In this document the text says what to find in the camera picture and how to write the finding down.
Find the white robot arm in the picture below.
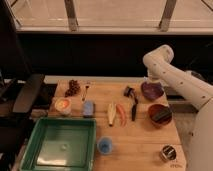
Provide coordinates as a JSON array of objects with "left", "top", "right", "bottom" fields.
[{"left": 143, "top": 45, "right": 213, "bottom": 171}]

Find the purple bowl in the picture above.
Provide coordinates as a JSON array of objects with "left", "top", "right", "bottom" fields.
[{"left": 141, "top": 82, "right": 164, "bottom": 101}]

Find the brown bowl with sponge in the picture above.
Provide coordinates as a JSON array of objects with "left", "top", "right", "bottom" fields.
[{"left": 148, "top": 104, "right": 172, "bottom": 128}]

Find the yellow banana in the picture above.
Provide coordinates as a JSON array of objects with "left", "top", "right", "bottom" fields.
[{"left": 107, "top": 102, "right": 116, "bottom": 126}]

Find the small dark spoon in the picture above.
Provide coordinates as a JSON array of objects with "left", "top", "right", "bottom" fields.
[{"left": 82, "top": 85, "right": 90, "bottom": 101}]

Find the blue sponge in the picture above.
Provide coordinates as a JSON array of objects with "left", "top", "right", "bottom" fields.
[{"left": 83, "top": 101, "right": 94, "bottom": 117}]

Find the bunch of dark grapes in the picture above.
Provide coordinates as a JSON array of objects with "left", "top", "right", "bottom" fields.
[{"left": 65, "top": 80, "right": 80, "bottom": 97}]

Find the orange carrot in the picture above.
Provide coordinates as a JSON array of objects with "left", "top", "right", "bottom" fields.
[{"left": 116, "top": 104, "right": 126, "bottom": 126}]

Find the orange filled clear cup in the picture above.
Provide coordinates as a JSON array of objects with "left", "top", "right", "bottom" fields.
[{"left": 54, "top": 98, "right": 71, "bottom": 115}]

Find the small blue cup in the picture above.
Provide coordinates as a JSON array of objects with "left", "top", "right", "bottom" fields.
[{"left": 97, "top": 137, "right": 113, "bottom": 155}]

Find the green plastic bin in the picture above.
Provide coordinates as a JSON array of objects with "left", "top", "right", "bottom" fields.
[{"left": 20, "top": 118, "right": 96, "bottom": 171}]

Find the black chair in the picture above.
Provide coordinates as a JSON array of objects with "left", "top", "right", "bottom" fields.
[{"left": 0, "top": 74, "right": 45, "bottom": 113}]

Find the metal cup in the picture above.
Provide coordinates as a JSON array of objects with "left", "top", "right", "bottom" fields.
[{"left": 160, "top": 145, "right": 177, "bottom": 162}]

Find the black handled brush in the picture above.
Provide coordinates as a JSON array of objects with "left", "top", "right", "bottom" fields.
[{"left": 124, "top": 86, "right": 138, "bottom": 120}]

